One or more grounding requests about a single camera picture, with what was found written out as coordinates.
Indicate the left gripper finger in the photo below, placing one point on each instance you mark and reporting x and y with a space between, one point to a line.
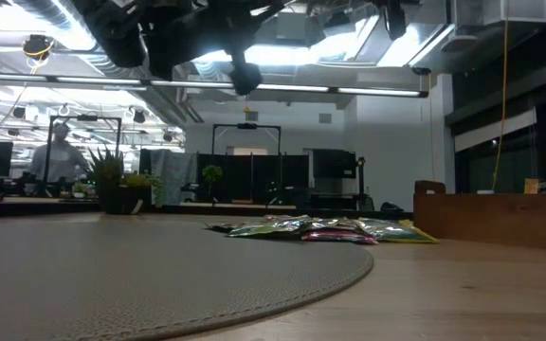
247 78

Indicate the round grey mat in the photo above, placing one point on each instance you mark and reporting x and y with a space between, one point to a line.
135 274

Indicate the wooden compartment tray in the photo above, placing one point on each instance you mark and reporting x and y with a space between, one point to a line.
491 220

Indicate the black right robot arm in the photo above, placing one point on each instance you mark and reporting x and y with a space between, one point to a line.
395 19

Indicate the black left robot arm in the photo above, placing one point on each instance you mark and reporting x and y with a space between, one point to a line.
121 38

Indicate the small green plant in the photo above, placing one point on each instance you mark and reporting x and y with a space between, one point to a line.
212 174

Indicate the black partition panels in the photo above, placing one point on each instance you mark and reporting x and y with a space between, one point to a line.
235 180

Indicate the grey cloth cover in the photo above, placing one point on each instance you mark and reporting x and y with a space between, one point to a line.
173 175

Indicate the black screen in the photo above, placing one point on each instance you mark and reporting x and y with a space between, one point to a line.
334 163

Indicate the ceiling light strip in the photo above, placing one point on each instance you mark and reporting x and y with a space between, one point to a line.
372 91

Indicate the black stand pole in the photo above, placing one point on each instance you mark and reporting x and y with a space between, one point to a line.
361 180

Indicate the potted green plant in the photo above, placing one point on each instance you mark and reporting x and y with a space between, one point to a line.
121 199

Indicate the person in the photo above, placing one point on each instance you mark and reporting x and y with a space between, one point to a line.
60 161

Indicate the white ceiling box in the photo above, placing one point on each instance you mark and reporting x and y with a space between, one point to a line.
515 12

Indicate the yellow box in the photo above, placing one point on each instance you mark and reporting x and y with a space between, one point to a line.
531 185

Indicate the black station frame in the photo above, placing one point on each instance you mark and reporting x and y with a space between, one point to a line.
85 118
247 126

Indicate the black aluminium table frame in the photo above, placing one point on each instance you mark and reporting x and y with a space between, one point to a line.
41 207

